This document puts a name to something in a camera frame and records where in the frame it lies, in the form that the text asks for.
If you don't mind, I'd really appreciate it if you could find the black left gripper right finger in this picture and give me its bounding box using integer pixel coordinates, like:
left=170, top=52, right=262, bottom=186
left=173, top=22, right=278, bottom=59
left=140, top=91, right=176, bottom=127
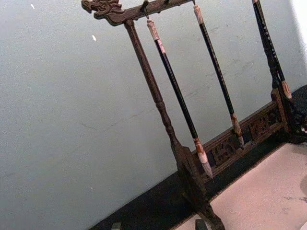
left=195, top=218, right=210, bottom=230

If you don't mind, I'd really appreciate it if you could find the black table cloth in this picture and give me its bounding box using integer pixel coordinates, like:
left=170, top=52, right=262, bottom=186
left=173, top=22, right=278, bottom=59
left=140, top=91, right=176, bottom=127
left=88, top=85, right=307, bottom=230

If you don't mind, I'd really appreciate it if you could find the pale felt writing mat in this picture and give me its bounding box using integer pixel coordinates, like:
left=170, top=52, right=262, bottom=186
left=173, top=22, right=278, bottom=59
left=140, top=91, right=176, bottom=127
left=174, top=142, right=307, bottom=230

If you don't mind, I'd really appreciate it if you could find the black brush with pale ends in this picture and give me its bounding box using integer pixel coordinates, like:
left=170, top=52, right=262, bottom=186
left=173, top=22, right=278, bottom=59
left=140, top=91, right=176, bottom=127
left=145, top=18, right=214, bottom=180

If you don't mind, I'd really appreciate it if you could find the black brush with brown tip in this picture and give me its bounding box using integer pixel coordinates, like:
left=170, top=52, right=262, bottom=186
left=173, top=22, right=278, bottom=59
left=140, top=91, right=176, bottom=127
left=192, top=2, right=246, bottom=151

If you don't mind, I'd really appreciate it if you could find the dark carved wooden brush rack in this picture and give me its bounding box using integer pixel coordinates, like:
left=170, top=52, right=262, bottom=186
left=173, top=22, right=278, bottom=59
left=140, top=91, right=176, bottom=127
left=81, top=0, right=307, bottom=230

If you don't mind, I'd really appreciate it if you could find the black brush with dotted shaft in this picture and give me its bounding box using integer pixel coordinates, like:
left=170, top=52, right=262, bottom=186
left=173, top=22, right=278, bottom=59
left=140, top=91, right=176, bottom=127
left=251, top=0, right=293, bottom=100

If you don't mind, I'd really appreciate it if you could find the plain pale wall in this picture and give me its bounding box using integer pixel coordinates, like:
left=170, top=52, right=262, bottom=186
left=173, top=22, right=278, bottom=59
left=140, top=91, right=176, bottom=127
left=0, top=0, right=307, bottom=230

